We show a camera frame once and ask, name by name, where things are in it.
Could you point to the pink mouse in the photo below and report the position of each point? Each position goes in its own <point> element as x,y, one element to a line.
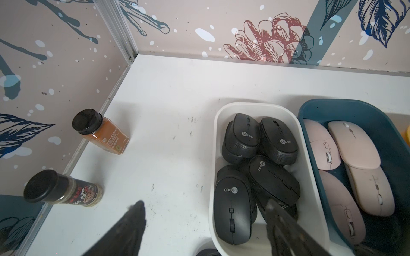
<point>372,191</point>
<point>324,148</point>
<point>355,146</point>
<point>345,211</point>

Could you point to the white storage box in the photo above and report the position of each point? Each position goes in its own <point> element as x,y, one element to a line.
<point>310,213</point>

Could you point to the brown spice bottle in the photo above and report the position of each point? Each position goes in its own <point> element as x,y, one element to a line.
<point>100,131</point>

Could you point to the teal storage box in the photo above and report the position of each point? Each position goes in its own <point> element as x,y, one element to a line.
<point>384,235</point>

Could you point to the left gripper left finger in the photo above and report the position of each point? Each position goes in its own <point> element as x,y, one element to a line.
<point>125,237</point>

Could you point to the yellow storage box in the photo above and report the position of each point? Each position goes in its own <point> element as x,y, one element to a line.
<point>406,135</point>

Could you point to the black mouse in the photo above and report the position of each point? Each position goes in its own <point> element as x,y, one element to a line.
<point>234,206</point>
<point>242,138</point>
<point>272,180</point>
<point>277,141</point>
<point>262,201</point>
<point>208,252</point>

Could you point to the dark spice bottle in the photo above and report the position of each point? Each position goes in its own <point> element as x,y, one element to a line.
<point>51,187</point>

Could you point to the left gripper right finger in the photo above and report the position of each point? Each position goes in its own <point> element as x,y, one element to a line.
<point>287,238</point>

